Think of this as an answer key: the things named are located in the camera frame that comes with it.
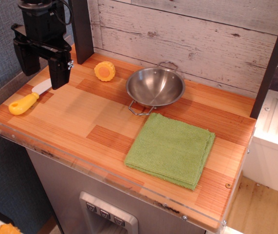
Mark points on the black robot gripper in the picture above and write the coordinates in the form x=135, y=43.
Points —
x=44, y=26

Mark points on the green cloth napkin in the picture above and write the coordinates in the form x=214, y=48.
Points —
x=171, y=150

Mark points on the yellow toy corn piece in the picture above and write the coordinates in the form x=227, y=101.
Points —
x=104, y=71

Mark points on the clear acrylic edge guard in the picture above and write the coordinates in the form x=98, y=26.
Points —
x=100, y=151

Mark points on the silver dispenser panel with buttons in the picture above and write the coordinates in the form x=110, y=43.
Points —
x=104, y=218

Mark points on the orange object bottom left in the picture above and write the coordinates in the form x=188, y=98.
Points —
x=9, y=229

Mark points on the white toy sink unit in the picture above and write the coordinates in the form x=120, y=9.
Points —
x=261, y=164

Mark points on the dark vertical post left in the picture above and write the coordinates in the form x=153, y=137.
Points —
x=82, y=32

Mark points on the dark vertical post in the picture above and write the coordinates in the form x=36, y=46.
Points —
x=82, y=32
x=266, y=82

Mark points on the yellow handled toy knife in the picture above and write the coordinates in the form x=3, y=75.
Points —
x=20, y=106

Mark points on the steel two-handled bowl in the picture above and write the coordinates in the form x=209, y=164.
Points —
x=155, y=87

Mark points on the dark vertical post right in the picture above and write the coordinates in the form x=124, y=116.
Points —
x=266, y=82

